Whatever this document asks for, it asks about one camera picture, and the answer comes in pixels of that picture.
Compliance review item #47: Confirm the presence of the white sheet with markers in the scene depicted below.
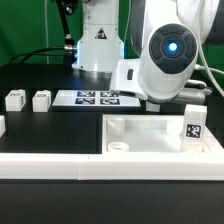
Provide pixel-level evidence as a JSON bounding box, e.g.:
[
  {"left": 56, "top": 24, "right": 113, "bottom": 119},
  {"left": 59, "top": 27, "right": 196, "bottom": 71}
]
[{"left": 53, "top": 90, "right": 140, "bottom": 107}]

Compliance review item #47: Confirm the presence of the white square table top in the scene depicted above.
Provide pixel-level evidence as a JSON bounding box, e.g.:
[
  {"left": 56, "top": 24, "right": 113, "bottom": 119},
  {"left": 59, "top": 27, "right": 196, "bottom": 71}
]
[{"left": 102, "top": 115, "right": 224, "bottom": 155}]

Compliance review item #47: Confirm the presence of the white U-shaped obstacle fence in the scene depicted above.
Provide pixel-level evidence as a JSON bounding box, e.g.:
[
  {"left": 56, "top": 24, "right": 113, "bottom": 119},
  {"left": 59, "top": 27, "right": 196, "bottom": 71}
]
[{"left": 0, "top": 112, "right": 224, "bottom": 180}]

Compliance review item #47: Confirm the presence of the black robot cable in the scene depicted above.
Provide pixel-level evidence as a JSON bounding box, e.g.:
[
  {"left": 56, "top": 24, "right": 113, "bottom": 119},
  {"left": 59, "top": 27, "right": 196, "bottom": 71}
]
[{"left": 7, "top": 0, "right": 78, "bottom": 65}]

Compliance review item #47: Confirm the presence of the white camera cable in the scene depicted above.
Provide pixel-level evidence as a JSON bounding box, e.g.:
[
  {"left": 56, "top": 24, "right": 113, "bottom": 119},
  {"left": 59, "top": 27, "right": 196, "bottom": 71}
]
[{"left": 194, "top": 9, "right": 224, "bottom": 98}]

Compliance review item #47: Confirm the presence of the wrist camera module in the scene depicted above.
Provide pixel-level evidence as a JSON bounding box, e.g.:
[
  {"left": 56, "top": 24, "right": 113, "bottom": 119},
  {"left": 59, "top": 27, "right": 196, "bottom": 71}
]
[{"left": 173, "top": 80, "right": 213, "bottom": 105}]

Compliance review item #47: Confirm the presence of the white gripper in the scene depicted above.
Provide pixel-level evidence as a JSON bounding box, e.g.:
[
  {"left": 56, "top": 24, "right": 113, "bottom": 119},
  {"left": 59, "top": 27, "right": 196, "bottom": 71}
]
[{"left": 109, "top": 59, "right": 148, "bottom": 100}]

